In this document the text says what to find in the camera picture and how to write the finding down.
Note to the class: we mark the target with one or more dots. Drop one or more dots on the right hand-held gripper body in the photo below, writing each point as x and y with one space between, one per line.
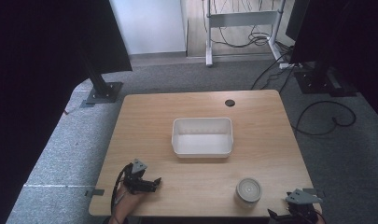
302 203

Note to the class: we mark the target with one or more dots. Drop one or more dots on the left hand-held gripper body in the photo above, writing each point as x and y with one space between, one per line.
137 182

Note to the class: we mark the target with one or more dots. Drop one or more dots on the white round jar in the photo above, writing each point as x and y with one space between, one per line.
248 192

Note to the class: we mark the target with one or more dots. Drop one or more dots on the white plastic bin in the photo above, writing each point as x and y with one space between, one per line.
202 137

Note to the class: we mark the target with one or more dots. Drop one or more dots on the person's left hand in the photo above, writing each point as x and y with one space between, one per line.
127 202

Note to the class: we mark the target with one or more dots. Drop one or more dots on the grey tape piece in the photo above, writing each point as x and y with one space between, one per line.
95 192

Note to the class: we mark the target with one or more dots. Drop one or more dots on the black metal stand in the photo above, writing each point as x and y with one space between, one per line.
99 84

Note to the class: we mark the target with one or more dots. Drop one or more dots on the black table grommet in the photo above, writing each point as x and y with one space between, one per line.
229 103

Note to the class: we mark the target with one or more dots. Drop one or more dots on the white power strip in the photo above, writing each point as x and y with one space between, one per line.
286 65

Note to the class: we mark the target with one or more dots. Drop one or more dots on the black curtain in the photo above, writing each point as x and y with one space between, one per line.
43 77
357 43

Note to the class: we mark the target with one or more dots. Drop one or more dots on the black monitor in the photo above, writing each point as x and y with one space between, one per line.
297 18

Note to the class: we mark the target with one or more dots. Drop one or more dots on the black stand base plate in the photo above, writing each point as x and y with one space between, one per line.
322 82

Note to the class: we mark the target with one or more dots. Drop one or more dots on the white desk frame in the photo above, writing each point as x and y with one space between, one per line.
239 21

